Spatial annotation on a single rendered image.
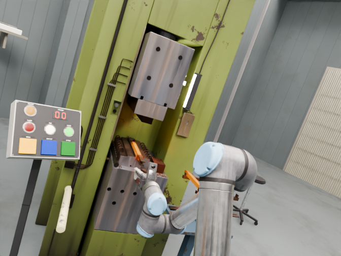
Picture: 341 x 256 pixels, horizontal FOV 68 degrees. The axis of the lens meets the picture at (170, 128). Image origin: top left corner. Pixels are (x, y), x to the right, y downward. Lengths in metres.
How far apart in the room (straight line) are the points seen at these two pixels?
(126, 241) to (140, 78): 1.10
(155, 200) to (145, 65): 0.81
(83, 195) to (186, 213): 0.96
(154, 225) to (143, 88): 0.80
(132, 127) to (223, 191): 1.44
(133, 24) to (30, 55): 3.66
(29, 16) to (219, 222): 4.79
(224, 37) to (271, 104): 7.97
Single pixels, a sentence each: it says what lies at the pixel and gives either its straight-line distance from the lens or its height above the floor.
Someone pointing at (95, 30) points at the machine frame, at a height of 1.71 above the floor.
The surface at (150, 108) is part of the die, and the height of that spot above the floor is 1.33.
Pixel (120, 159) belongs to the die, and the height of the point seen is 0.96.
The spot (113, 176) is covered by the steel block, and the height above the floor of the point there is 0.86.
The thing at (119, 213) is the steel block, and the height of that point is 0.61.
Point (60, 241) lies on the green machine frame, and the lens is 2.15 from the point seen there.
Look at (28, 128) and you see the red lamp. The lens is 1.44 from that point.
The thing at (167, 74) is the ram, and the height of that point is 1.56.
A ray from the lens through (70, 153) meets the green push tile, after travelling 1.49.
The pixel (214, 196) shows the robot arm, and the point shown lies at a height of 1.24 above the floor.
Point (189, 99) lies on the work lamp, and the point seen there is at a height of 1.45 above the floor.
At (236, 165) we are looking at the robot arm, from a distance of 0.84.
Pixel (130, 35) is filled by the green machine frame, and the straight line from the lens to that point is 1.72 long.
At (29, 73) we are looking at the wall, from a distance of 5.26.
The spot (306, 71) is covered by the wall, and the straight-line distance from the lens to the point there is 9.68.
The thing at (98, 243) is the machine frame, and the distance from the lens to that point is 1.92.
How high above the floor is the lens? 1.52
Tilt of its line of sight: 9 degrees down
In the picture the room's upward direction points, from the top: 19 degrees clockwise
